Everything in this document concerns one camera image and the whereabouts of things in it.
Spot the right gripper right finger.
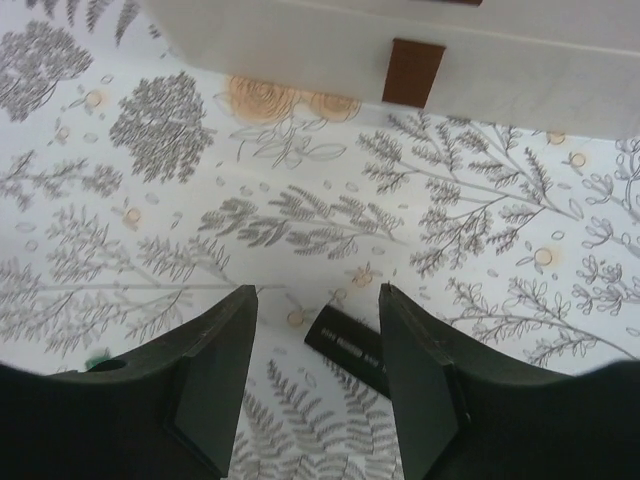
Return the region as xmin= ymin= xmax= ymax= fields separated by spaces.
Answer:
xmin=379 ymin=284 xmax=639 ymax=479

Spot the green-capped white marker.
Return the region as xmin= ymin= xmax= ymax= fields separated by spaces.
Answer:
xmin=84 ymin=349 xmax=111 ymax=371

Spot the white drawer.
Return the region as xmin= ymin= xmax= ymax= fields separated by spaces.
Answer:
xmin=161 ymin=10 xmax=639 ymax=139

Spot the white three-drawer organizer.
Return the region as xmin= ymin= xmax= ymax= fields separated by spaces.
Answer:
xmin=142 ymin=0 xmax=639 ymax=139

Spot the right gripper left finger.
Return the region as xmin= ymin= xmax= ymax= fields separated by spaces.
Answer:
xmin=1 ymin=285 xmax=258 ymax=479

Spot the floral table mat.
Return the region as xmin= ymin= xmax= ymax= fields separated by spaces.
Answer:
xmin=1 ymin=1 xmax=639 ymax=479

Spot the black orange highlighter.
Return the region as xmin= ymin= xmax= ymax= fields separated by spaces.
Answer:
xmin=304 ymin=305 xmax=391 ymax=399

